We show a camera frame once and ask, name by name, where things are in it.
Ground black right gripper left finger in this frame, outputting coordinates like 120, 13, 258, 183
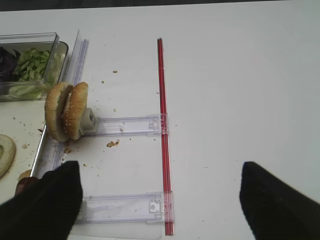
0, 161, 83, 240

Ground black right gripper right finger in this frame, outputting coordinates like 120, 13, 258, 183
239, 161, 320, 240

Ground stack of meat patties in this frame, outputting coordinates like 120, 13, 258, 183
14, 177, 40, 197

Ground bun base with lettuce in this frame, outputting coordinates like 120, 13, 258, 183
0, 134, 16, 178

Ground green lettuce shreds in container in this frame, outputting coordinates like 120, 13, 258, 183
13, 47, 51, 82

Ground grey pusher block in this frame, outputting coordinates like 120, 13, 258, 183
79, 108, 97, 136

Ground white metal tray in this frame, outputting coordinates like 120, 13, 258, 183
0, 41, 70, 183

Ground sesame bun half right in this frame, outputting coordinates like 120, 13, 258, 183
62, 82, 89, 140

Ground sesame bun half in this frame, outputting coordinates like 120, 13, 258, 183
44, 82, 73, 142
62, 82, 89, 140

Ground red strip right side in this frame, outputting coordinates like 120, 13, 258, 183
157, 38, 174, 236

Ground sesame bun half left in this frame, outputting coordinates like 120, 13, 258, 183
44, 82, 73, 142

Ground clear plastic salad container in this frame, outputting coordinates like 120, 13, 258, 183
0, 32, 65, 102

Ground purple cabbage shreds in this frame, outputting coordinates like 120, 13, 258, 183
0, 46, 21, 83

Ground clear long rail right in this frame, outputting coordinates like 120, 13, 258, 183
30, 31, 89, 178

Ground clear lower cross rail right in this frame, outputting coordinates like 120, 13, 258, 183
76, 192, 174, 224

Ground clear cross rail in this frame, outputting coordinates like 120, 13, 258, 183
87, 114, 169, 136
76, 192, 174, 224

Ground clear upper cross rail right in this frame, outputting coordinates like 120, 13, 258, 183
87, 114, 169, 136

